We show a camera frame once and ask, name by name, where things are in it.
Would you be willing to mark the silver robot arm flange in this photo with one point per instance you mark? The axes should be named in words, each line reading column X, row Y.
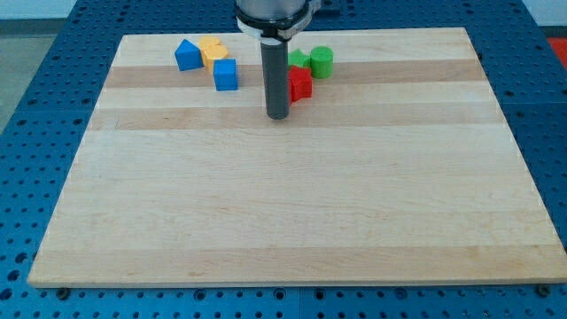
column 272, row 22

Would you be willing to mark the wooden board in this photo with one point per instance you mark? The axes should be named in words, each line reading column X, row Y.
column 400, row 169

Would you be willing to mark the yellow hexagon block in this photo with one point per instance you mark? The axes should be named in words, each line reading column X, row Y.
column 213, row 53

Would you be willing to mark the green cylinder block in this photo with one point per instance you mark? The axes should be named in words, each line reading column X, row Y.
column 322, row 58

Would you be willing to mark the green star block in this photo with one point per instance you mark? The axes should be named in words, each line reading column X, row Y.
column 299, row 58

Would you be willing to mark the blue cube block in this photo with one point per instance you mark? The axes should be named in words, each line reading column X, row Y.
column 225, row 74

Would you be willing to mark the blue triangle block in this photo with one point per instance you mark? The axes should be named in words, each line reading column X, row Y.
column 188, row 56

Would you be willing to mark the red star block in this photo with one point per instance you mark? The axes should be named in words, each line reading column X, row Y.
column 300, row 83

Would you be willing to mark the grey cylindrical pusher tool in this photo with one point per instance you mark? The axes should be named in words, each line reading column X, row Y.
column 274, row 60

